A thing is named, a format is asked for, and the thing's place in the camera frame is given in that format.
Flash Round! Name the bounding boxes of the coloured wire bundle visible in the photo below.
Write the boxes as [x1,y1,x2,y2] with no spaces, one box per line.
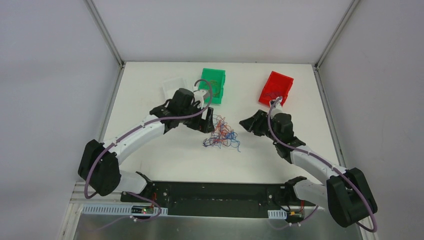
[202,114,242,153]

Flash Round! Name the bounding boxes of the orange wire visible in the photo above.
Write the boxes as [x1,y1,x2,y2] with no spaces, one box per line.
[203,78,222,98]

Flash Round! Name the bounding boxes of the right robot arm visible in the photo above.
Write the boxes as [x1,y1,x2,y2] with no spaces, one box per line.
[239,110,378,228]

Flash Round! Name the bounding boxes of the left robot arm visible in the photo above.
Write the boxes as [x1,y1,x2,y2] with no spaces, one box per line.
[77,88,214,203]

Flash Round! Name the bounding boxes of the red plastic bin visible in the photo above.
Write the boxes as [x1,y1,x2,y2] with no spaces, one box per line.
[258,71,294,105]

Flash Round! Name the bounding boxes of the green plastic bin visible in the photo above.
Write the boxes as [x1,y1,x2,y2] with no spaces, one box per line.
[201,68,226,105]

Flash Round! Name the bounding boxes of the white plastic bin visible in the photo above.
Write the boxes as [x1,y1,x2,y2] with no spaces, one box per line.
[161,77,188,100]

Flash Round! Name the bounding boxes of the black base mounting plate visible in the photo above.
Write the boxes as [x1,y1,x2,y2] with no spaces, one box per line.
[141,181,301,219]

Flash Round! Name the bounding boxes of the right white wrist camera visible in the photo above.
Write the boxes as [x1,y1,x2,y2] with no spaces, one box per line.
[269,98,283,116]

